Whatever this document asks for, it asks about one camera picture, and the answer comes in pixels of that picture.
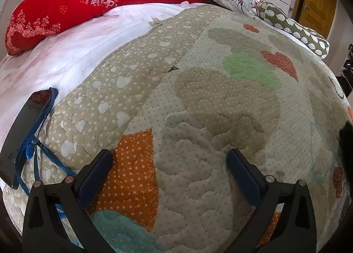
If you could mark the patchwork quilted bedspread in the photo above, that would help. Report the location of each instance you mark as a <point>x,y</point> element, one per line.
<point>206,104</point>

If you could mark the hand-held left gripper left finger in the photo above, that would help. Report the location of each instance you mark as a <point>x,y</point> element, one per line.
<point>96,176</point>

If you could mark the wooden door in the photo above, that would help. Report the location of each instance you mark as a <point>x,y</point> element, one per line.
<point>317,2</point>

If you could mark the black pants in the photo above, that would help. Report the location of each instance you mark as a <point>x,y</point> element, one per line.
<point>348,138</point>

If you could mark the green shell-print pillow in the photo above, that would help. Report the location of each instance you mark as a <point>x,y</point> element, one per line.
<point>289,25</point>

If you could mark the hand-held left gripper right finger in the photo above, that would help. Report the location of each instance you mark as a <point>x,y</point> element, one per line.
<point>245,179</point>

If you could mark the black smartphone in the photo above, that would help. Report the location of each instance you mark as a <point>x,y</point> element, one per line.
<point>22,131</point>

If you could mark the pale pink fleece blanket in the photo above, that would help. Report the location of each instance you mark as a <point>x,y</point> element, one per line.
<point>69,57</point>

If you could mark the cluttered dark shelf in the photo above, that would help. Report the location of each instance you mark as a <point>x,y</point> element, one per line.
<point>348,65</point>

